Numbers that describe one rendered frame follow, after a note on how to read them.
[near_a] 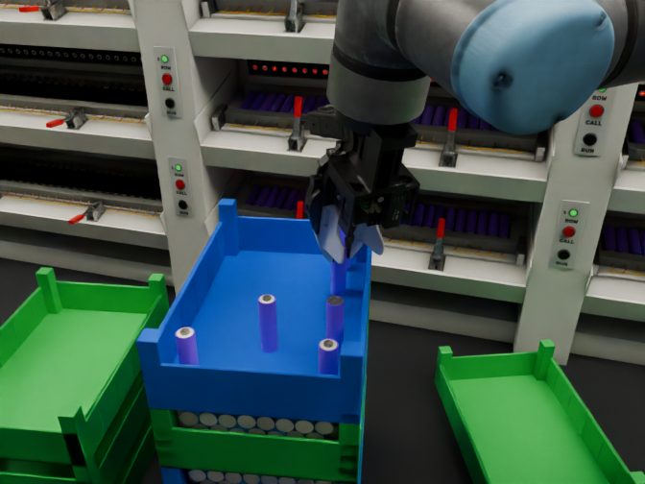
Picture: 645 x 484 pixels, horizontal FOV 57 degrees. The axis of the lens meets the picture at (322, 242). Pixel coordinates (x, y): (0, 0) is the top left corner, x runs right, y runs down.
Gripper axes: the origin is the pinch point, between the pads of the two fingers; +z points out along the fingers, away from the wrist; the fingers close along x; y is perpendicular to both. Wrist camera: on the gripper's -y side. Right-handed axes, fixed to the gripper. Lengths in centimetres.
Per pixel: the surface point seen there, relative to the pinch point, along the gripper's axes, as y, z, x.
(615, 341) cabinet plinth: 6, 34, 58
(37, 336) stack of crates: -22, 29, -37
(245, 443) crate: 16.6, 6.3, -16.6
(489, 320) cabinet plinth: -8, 37, 40
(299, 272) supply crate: -4.3, 7.7, -2.5
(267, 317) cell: 7.6, -0.3, -11.5
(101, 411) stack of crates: -0.3, 19.9, -29.2
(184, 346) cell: 9.5, -1.6, -20.2
